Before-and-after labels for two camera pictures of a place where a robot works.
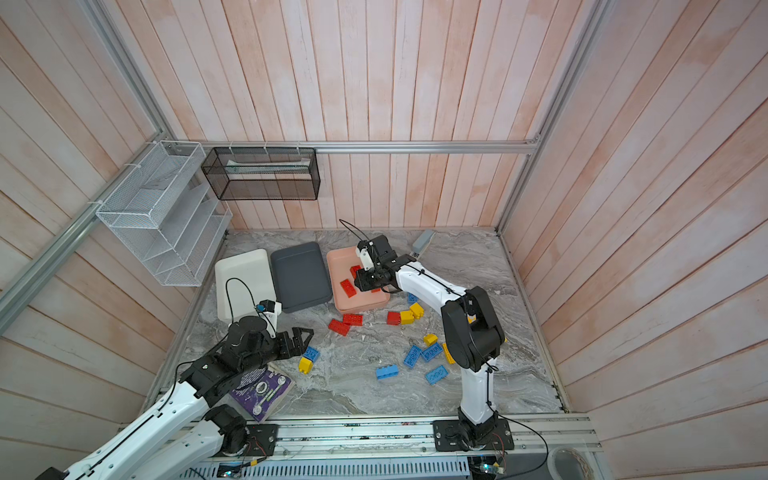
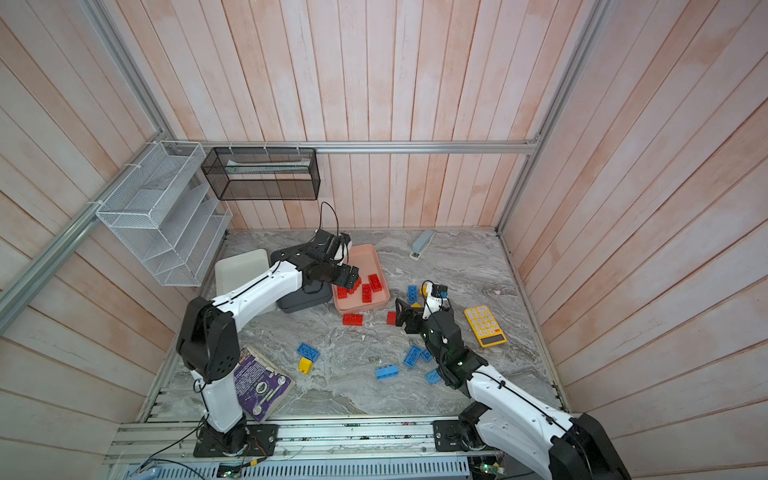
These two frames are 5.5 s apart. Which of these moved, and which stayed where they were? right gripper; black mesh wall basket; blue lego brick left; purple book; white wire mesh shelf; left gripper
Moved: right gripper; left gripper
Stayed: black mesh wall basket; white wire mesh shelf; blue lego brick left; purple book
